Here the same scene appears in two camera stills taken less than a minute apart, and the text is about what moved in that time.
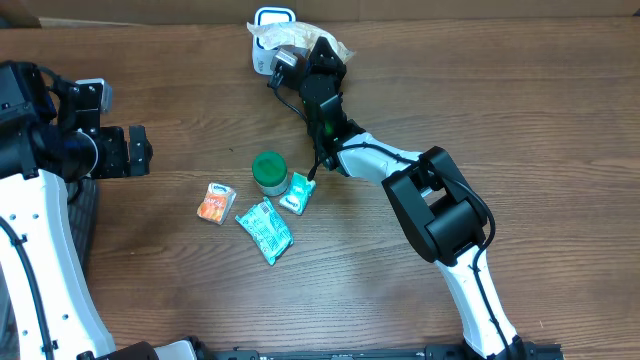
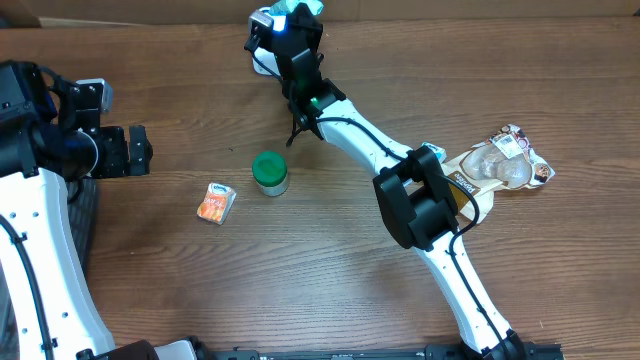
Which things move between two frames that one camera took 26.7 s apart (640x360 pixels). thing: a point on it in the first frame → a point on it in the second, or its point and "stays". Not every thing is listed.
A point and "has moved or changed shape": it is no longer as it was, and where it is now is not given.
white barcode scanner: (262, 55) stays
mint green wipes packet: (267, 230) → (284, 7)
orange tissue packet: (216, 203) stays
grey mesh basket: (81, 198) stays
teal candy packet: (299, 198) has moved or changed shape
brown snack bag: (279, 34) has moved or changed shape
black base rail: (534, 352) stays
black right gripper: (336, 69) → (313, 32)
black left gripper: (120, 164) stays
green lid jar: (270, 171) stays
